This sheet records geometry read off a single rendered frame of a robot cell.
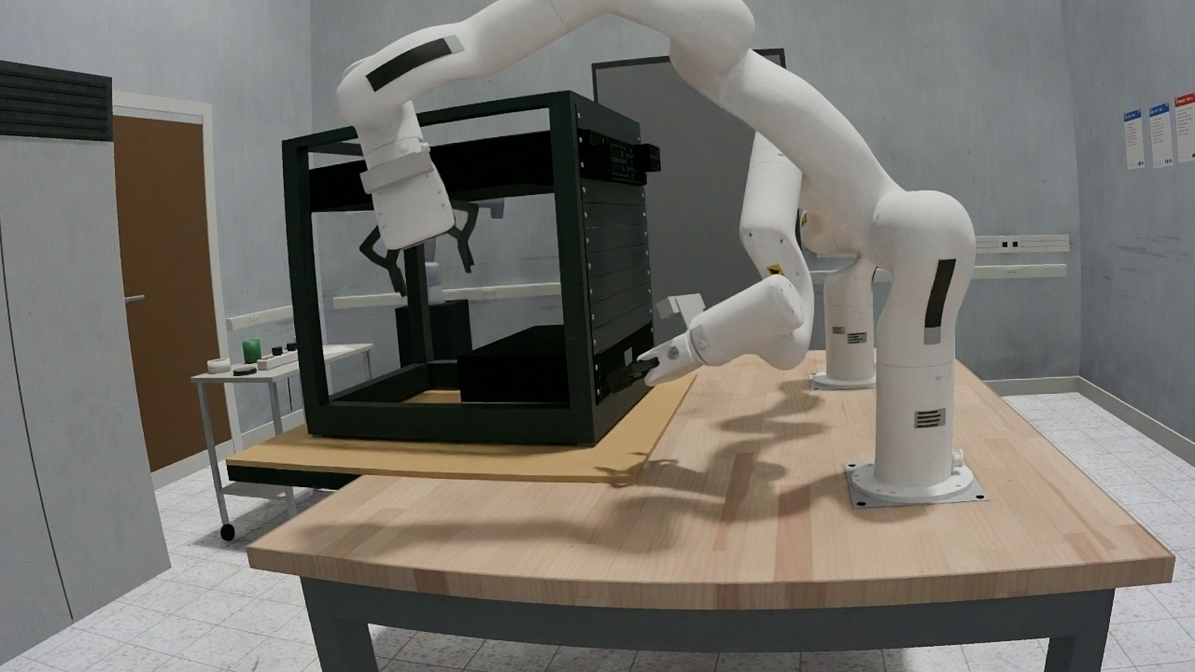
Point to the tan cardboard sheet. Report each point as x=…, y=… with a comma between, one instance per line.
x=619, y=456

